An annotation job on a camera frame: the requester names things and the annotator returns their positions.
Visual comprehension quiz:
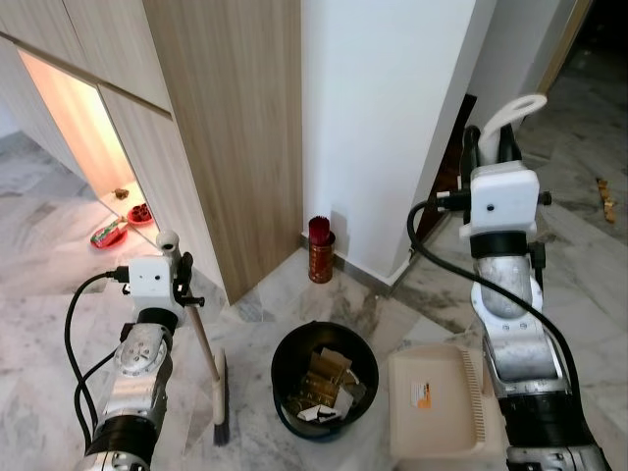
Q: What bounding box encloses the red cylindrical incense holder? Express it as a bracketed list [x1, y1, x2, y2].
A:
[307, 217, 336, 285]

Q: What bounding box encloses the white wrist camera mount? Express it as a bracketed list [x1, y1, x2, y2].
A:
[463, 167, 541, 241]
[128, 256, 181, 325]

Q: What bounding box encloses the beige broom with dark bristles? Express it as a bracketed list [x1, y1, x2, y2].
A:
[154, 229, 233, 447]

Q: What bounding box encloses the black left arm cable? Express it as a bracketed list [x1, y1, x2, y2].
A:
[64, 266, 131, 447]

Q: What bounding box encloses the black round trash bin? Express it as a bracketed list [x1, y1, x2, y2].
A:
[271, 322, 380, 443]

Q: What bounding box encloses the red bowl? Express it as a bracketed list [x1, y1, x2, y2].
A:
[128, 203, 155, 227]

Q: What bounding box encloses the small golden floor object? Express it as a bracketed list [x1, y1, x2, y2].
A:
[597, 179, 617, 224]

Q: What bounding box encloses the light wooden cabinet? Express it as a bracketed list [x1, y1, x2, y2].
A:
[0, 0, 303, 305]

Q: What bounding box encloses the white paper scrap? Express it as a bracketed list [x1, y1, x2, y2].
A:
[298, 400, 342, 425]

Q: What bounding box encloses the brown cardboard trash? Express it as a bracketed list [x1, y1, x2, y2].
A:
[289, 345, 369, 408]

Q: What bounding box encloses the red snack packet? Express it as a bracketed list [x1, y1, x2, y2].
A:
[90, 220, 129, 246]

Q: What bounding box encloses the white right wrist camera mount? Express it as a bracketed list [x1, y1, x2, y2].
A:
[463, 167, 541, 241]

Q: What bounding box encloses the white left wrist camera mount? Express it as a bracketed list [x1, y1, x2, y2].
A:
[128, 256, 181, 325]

